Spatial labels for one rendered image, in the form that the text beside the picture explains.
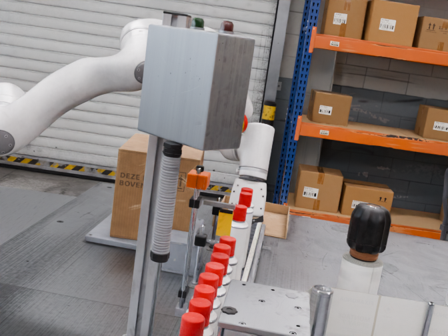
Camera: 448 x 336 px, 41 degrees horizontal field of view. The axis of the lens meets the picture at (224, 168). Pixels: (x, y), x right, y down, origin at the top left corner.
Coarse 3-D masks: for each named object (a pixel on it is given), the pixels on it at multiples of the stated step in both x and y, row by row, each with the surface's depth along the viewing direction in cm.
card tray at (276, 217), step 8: (224, 200) 235; (224, 208) 232; (272, 208) 235; (280, 208) 235; (288, 208) 234; (264, 216) 229; (272, 216) 230; (280, 216) 232; (288, 216) 220; (272, 224) 220; (280, 224) 221; (272, 232) 210; (280, 232) 212
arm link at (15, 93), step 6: (0, 84) 153; (6, 84) 153; (12, 84) 155; (0, 90) 150; (6, 90) 151; (12, 90) 152; (18, 90) 154; (0, 96) 148; (6, 96) 149; (12, 96) 150; (18, 96) 152; (6, 102) 146; (12, 102) 148
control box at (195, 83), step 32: (160, 32) 102; (192, 32) 97; (160, 64) 102; (192, 64) 97; (224, 64) 96; (160, 96) 103; (192, 96) 98; (224, 96) 98; (160, 128) 103; (192, 128) 98; (224, 128) 99
